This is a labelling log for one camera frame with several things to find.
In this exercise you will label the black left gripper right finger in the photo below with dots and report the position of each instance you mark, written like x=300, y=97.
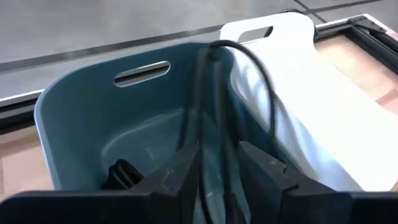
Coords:
x=267, y=186

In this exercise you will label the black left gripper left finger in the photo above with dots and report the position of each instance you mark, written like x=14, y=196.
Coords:
x=174, y=186

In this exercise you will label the white plastic bin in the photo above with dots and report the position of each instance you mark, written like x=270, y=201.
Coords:
x=326, y=124

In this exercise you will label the dark teal plastic bin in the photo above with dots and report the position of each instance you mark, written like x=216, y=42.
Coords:
x=93, y=124

